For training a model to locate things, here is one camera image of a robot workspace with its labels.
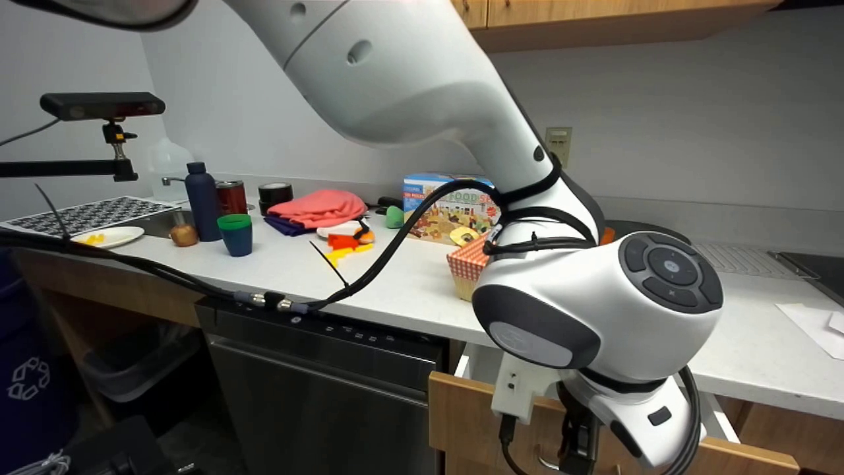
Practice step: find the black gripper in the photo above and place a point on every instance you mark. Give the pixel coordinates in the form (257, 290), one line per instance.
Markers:
(581, 439)

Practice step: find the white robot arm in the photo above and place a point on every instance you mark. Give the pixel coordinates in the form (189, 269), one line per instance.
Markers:
(396, 81)

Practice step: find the red checkered basket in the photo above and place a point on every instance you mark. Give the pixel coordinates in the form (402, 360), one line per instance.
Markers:
(465, 269)

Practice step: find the black round pan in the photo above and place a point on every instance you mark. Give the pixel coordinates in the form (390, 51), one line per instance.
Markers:
(647, 229)

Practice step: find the yellow round toy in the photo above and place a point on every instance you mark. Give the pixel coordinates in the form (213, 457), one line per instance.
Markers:
(461, 237)

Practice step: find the white paper sheet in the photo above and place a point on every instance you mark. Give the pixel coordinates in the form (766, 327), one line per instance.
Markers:
(812, 331)

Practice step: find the blue toy food box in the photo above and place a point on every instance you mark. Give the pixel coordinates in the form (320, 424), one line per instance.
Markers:
(448, 212)

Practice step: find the black steel dishwasher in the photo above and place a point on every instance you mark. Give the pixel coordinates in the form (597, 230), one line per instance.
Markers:
(316, 386)

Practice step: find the black cooktop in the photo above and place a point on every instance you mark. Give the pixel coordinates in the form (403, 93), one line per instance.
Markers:
(812, 271)

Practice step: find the green rounded toy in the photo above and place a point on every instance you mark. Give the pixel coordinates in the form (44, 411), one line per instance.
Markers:
(392, 217)

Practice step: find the red toy fries holder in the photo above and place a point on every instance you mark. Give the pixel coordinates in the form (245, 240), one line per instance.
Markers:
(348, 241)

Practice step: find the pink cloth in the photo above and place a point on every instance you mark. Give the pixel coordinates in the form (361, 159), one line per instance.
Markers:
(316, 211)

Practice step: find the black jar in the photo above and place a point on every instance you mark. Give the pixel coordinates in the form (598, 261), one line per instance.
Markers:
(274, 200)

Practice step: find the green cup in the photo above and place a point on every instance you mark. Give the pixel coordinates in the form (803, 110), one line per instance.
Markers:
(236, 237)

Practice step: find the red can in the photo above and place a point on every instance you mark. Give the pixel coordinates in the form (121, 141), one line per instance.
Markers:
(233, 196)

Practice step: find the blue bottle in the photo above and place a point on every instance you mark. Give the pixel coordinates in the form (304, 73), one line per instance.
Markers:
(203, 201)

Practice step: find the brown small toy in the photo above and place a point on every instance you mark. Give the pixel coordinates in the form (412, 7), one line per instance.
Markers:
(181, 237)

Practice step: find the gray plastic bin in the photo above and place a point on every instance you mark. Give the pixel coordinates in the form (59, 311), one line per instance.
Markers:
(139, 362)

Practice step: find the wooden sink cabinet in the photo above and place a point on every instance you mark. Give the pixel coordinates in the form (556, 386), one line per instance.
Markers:
(106, 292)

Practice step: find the white round plate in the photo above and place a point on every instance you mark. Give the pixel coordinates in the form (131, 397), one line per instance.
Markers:
(120, 237)

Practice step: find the yellow toy food piece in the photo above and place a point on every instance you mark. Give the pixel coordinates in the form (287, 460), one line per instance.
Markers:
(92, 240)

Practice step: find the gray grid drying rack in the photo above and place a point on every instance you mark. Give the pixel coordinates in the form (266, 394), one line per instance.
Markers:
(96, 215)

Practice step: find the blue recycling bin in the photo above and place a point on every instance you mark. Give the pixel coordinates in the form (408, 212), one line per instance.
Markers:
(27, 386)

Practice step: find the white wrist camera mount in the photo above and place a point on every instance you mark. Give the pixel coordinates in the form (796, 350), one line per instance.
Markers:
(519, 386)

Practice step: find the beige switch plate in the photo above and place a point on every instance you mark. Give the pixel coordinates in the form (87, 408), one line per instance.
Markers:
(556, 147)

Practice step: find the wooden wall cabinet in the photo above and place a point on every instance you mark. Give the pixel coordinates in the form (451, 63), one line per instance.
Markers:
(614, 21)

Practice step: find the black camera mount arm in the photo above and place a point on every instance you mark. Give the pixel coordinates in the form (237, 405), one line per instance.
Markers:
(120, 150)

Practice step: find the black stereo camera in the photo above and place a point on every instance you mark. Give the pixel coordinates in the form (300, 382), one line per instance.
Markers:
(100, 108)

